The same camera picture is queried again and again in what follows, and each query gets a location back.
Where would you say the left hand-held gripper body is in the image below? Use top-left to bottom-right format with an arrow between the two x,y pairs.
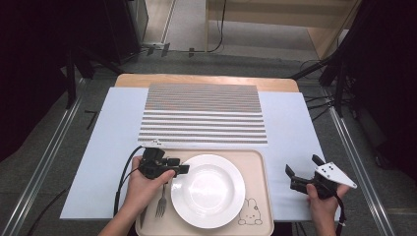
137,139 -> 177,181

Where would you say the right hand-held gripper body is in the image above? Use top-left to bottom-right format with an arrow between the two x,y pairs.
289,160 -> 359,201

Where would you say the white deep plate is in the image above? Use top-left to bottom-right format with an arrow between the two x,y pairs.
170,153 -> 246,230

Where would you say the beige tray with rabbit print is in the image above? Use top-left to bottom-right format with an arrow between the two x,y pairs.
135,148 -> 275,236

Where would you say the steel fork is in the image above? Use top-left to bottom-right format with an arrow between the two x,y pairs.
154,183 -> 168,219

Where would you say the person's left hand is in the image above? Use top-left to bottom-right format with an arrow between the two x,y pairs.
125,164 -> 177,218

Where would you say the person's right hand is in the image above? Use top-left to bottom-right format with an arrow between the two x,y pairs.
305,183 -> 351,224

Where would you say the white table sheet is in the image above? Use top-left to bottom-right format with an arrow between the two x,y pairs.
59,87 -> 344,221

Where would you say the striped woven placemat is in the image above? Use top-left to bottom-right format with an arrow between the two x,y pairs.
137,83 -> 268,146

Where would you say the black metal stand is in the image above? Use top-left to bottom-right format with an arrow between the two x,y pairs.
64,48 -> 79,110
319,58 -> 349,118

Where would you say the dark curtain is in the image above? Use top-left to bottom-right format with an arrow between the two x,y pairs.
343,0 -> 417,181
0,0 -> 109,163

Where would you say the black cabinet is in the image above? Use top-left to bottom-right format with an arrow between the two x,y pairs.
103,0 -> 149,65

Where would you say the wooden shelf unit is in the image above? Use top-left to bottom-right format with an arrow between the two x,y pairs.
205,0 -> 363,61

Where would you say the aluminium floor rail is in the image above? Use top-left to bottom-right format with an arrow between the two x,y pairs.
0,94 -> 85,236
328,105 -> 398,236

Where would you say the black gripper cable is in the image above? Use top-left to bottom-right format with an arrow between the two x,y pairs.
333,194 -> 348,236
28,146 -> 146,236

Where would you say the bundle of black floor cables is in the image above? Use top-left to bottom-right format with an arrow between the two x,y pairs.
303,92 -> 353,123

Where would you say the thin hanging black cable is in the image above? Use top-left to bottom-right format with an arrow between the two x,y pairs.
208,0 -> 228,54

